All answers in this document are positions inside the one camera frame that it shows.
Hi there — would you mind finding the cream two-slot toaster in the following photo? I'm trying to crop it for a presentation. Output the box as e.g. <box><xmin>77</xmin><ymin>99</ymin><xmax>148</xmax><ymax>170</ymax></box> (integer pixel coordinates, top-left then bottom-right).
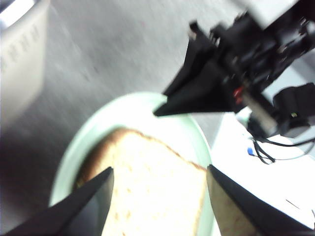
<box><xmin>0</xmin><ymin>0</ymin><xmax>51</xmax><ymax>125</ymax></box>

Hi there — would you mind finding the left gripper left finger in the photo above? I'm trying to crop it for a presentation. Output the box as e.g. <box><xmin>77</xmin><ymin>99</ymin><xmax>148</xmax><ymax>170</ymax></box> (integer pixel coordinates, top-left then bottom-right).
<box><xmin>3</xmin><ymin>167</ymin><xmax>115</xmax><ymax>236</ymax></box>

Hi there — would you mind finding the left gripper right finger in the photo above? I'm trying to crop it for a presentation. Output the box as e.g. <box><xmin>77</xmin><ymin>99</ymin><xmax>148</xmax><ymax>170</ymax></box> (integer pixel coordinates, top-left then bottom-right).
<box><xmin>208</xmin><ymin>164</ymin><xmax>315</xmax><ymax>236</ymax></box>

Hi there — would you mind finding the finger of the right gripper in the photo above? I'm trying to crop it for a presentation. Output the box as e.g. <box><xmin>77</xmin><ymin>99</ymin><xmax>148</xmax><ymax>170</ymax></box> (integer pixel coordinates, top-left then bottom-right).
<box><xmin>154</xmin><ymin>61</ymin><xmax>233</xmax><ymax>117</ymax></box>
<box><xmin>163</xmin><ymin>38</ymin><xmax>218</xmax><ymax>98</ymax></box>

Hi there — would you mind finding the white platform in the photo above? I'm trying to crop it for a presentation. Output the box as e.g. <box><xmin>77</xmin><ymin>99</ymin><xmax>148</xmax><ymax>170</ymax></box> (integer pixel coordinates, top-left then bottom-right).
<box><xmin>211</xmin><ymin>58</ymin><xmax>315</xmax><ymax>233</ymax></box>

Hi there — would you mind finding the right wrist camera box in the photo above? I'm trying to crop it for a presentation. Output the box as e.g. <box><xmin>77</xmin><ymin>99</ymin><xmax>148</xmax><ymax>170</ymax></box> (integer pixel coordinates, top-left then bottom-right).
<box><xmin>230</xmin><ymin>0</ymin><xmax>300</xmax><ymax>30</ymax></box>

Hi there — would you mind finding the thin black cable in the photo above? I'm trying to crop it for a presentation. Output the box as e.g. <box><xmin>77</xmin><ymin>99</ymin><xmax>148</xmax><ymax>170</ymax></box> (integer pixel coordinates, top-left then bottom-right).
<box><xmin>248</xmin><ymin>136</ymin><xmax>315</xmax><ymax>165</ymax></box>

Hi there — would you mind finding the pale green round plate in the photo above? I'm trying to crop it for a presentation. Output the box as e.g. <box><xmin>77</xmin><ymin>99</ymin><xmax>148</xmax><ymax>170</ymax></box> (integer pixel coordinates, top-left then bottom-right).
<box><xmin>48</xmin><ymin>92</ymin><xmax>215</xmax><ymax>236</ymax></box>

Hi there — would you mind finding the pale speckled bread slice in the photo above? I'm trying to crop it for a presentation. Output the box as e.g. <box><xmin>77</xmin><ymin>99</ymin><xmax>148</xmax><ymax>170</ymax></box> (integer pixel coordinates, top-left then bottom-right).
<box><xmin>73</xmin><ymin>127</ymin><xmax>207</xmax><ymax>236</ymax></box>

